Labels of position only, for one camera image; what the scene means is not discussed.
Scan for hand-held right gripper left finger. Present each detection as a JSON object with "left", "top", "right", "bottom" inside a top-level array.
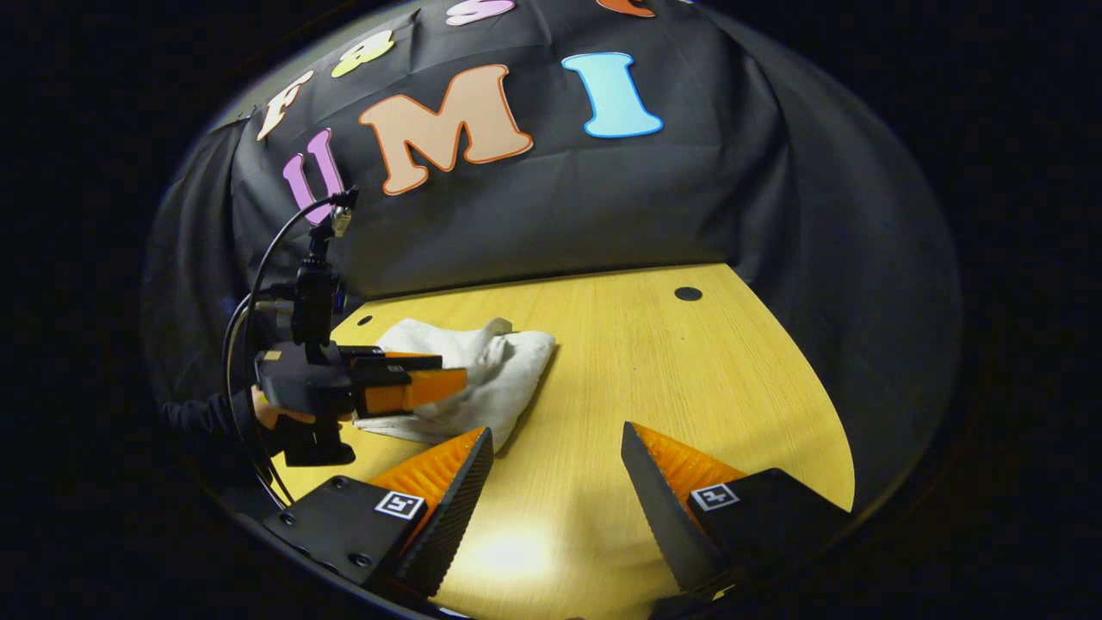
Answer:
[{"left": 263, "top": 426, "right": 496, "bottom": 598}]

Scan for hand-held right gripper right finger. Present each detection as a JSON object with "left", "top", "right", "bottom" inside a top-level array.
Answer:
[{"left": 620, "top": 420, "right": 855, "bottom": 597}]

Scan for white jeans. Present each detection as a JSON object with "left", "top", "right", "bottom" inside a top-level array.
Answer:
[{"left": 353, "top": 317, "right": 559, "bottom": 455}]

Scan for black backdrop cloth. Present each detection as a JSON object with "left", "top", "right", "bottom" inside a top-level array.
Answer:
[{"left": 142, "top": 0, "right": 963, "bottom": 519}]

